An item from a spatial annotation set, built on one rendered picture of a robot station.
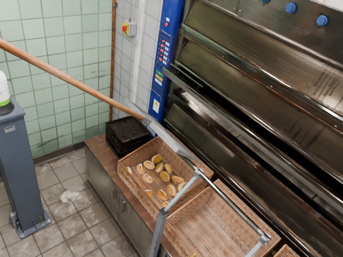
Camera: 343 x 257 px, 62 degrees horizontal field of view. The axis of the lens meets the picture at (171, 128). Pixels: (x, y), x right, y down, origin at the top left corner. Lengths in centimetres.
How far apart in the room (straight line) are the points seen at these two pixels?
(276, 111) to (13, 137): 158
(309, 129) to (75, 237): 202
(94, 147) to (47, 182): 74
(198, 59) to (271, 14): 58
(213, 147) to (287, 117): 65
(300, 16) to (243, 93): 51
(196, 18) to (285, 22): 60
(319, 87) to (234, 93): 50
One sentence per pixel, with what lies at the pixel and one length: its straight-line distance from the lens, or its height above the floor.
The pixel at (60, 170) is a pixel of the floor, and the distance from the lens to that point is 318.
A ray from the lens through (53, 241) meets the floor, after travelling 273.
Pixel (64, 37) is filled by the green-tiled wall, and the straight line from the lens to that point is 263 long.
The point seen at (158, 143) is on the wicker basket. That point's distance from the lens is 240.
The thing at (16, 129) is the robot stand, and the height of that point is 109.
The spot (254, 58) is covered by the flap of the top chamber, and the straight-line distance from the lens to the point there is 164.
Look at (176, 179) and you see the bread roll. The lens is 229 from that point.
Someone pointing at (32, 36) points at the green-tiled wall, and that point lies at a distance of 254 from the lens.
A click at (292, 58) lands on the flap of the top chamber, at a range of 156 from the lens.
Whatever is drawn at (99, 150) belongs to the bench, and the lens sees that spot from 253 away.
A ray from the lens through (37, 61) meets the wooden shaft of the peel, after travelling 119.
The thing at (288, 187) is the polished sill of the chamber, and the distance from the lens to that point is 180.
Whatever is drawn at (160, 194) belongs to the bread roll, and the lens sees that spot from 219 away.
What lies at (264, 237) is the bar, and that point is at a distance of 153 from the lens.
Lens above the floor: 236
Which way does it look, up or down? 39 degrees down
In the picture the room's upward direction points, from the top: 12 degrees clockwise
